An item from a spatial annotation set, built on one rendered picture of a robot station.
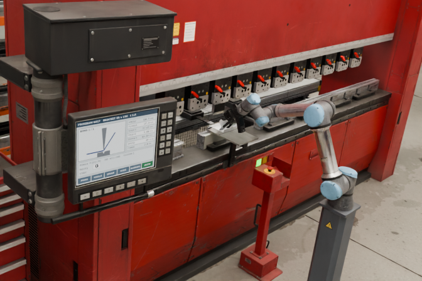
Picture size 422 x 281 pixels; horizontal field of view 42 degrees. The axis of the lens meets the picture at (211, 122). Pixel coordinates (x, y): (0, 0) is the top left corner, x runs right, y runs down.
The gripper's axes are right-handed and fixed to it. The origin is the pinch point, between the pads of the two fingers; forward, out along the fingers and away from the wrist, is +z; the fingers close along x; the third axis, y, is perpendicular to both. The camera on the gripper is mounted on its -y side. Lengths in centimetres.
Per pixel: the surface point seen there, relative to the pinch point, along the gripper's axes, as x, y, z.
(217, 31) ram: 12, 44, -46
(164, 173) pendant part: 104, -28, -59
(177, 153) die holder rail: 34.9, -2.7, 11.0
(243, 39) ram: -12, 39, -40
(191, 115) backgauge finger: 5.9, 20.0, 15.2
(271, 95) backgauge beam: -86, 21, 22
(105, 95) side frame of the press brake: 104, 18, -47
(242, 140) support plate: 2.9, -13.7, -10.8
